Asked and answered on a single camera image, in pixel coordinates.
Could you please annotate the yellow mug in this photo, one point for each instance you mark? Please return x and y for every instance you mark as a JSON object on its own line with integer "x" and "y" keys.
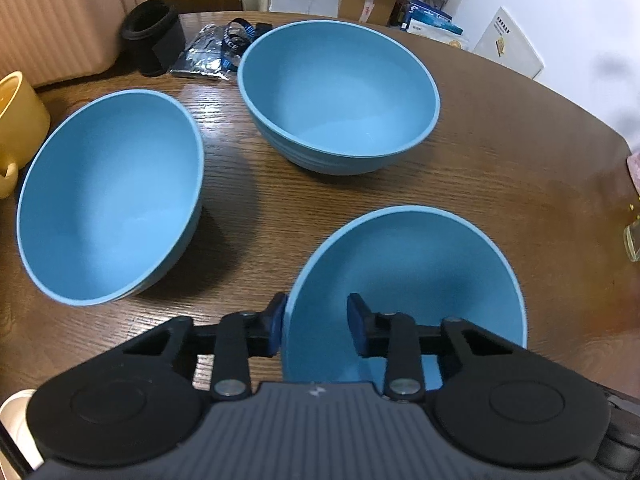
{"x": 20, "y": 125}

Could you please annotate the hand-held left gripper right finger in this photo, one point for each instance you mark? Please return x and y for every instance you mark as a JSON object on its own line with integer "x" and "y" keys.
{"x": 356, "y": 322}

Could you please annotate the green white bag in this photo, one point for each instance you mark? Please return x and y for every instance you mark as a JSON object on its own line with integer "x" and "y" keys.
{"x": 440, "y": 35}

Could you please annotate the drinking glass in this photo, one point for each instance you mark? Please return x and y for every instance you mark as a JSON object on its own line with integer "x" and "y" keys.
{"x": 632, "y": 242}

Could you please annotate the blue bowl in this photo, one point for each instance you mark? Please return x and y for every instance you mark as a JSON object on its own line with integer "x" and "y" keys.
{"x": 425, "y": 270}
{"x": 110, "y": 195}
{"x": 340, "y": 95}

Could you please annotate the blue white bag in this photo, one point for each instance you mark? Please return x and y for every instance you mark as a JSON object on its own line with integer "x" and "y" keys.
{"x": 425, "y": 12}

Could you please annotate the black cylindrical cup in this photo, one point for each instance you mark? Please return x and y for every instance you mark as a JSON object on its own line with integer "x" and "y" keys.
{"x": 152, "y": 35}

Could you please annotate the white panel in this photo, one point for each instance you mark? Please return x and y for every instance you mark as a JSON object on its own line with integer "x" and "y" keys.
{"x": 510, "y": 45}

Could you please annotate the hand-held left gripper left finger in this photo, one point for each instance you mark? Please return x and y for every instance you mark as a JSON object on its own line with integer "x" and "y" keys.
{"x": 275, "y": 324}

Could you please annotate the cream plate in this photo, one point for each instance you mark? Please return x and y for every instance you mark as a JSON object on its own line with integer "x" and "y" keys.
{"x": 15, "y": 415}

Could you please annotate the pink suitcase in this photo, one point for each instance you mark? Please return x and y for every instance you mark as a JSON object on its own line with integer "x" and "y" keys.
{"x": 65, "y": 15}

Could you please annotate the patterned vase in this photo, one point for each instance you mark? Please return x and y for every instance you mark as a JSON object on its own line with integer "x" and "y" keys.
{"x": 634, "y": 167}

